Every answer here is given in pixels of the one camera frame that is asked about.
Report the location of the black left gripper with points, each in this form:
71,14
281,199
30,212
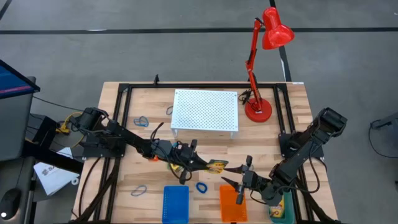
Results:
180,152

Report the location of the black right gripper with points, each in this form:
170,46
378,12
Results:
253,183

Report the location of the orange plastic basket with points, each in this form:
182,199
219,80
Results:
231,211

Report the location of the blue plastic basket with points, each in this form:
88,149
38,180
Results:
175,205

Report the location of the grey rubber band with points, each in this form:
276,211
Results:
132,193
167,110

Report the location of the blue rubber band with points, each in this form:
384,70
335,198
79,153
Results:
146,124
135,121

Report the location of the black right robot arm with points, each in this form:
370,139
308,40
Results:
311,143

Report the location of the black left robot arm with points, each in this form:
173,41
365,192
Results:
124,137

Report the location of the red desk lamp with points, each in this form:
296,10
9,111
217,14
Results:
275,31

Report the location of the black side desk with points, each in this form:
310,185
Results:
21,174

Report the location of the white perforated metal shelf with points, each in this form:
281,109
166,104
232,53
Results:
203,109

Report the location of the small black clamp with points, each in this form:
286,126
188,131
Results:
156,80

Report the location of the white sticker label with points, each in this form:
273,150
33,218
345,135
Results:
298,83

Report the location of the yellow plug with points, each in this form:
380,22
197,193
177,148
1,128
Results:
63,128

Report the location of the white paper sheet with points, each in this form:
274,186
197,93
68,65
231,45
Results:
53,179

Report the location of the black box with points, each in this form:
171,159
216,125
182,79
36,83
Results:
43,127

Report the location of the grey cabinet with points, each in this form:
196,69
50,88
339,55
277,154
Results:
15,124

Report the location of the black computer mouse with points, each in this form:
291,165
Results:
11,202

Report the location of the monitor with blue screen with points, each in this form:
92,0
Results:
12,82

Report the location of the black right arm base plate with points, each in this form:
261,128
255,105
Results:
284,149

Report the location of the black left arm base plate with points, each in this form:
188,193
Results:
93,152

